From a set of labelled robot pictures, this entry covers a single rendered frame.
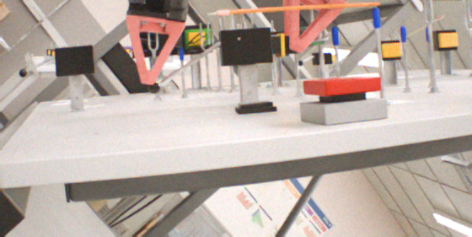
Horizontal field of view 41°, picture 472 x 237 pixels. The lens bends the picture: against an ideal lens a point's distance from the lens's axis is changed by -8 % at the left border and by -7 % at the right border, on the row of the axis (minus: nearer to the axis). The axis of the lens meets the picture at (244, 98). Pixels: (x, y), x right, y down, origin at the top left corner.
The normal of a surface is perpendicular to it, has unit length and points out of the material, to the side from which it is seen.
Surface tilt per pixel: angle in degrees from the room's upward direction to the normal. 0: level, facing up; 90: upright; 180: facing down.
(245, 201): 90
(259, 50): 98
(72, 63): 90
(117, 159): 90
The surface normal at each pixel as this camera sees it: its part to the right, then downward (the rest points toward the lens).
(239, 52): 0.10, 0.04
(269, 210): 0.33, 0.11
